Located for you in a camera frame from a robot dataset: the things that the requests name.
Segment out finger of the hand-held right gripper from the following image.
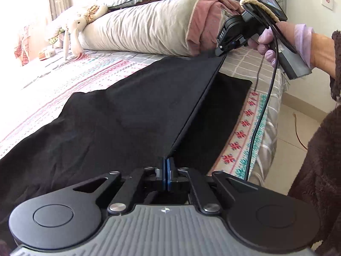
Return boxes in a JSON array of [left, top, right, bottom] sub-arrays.
[[214, 41, 241, 57]]

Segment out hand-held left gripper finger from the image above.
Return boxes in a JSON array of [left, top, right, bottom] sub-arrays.
[[168, 158, 259, 216], [72, 158, 169, 216]]

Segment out black pants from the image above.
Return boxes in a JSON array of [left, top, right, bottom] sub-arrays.
[[0, 53, 253, 243]]

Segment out person's right forearm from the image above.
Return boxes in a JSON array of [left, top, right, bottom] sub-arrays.
[[310, 32, 335, 78]]

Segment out person's right hand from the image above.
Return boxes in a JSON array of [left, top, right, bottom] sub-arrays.
[[249, 21, 315, 68]]

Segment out long grey pillow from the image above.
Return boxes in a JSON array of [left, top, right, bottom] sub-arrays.
[[78, 0, 217, 57]]

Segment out white plush rabbit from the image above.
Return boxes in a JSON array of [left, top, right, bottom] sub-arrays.
[[62, 5, 108, 60]]

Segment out person's brown fleece clothing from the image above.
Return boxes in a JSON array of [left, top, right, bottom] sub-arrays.
[[288, 29, 341, 256]]

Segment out green yellow folded blanket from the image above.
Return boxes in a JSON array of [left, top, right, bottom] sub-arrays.
[[49, 28, 66, 47]]

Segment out orange white box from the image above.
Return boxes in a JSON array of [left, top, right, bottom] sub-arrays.
[[39, 48, 55, 59]]

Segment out pink patterned hanging cloth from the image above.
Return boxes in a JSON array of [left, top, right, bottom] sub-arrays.
[[14, 25, 30, 66]]

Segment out beige cord loop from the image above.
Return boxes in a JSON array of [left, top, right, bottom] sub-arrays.
[[239, 0, 283, 22]]

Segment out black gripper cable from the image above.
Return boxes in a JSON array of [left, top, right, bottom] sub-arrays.
[[244, 24, 280, 180]]

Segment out orange wire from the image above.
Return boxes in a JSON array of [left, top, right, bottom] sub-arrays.
[[292, 113, 307, 148]]

